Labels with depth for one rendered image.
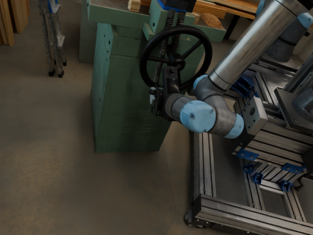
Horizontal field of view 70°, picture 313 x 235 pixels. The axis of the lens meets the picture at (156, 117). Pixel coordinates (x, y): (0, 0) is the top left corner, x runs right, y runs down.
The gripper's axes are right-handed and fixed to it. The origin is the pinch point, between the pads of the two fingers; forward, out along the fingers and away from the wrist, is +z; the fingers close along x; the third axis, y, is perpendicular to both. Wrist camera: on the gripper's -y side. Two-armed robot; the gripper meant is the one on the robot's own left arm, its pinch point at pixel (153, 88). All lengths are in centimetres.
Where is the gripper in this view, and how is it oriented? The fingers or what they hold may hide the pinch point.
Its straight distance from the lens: 84.9
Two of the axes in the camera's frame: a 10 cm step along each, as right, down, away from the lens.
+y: -1.1, 9.6, 2.4
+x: 9.3, 0.2, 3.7
